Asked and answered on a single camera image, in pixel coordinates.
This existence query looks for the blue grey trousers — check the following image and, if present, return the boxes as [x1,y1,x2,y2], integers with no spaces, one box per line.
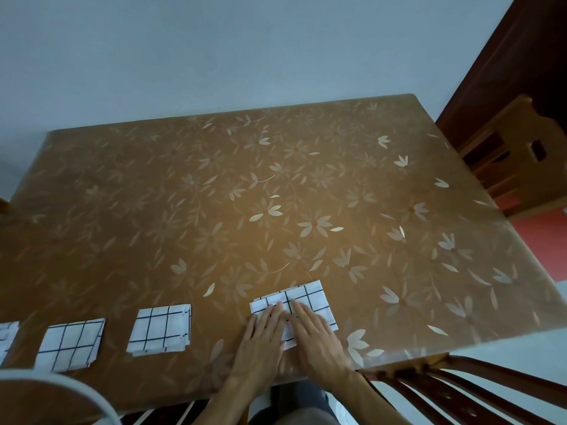
[270,381,333,414]

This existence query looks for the person's right hand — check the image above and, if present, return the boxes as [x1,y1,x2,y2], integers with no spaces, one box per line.
[283,299,359,391]

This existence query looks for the red floor mat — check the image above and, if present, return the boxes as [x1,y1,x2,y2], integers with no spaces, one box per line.
[494,194,567,286]

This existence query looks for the white curved cord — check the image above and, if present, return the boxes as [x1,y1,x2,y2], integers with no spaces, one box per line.
[0,368,122,425]

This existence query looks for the person's left hand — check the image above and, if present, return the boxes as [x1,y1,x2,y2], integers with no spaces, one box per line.
[230,303,288,391]

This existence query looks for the wooden chair right far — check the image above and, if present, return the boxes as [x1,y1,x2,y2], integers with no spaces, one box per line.
[436,0,567,149]

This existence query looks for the grid cloth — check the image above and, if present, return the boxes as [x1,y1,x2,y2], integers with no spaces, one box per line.
[34,318,107,374]
[0,321,21,366]
[126,304,192,357]
[249,280,339,351]

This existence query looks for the brown floral table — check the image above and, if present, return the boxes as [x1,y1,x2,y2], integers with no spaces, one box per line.
[0,93,567,416]

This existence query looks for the light grey printed shirt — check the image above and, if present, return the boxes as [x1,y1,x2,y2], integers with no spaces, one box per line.
[249,407,340,425]

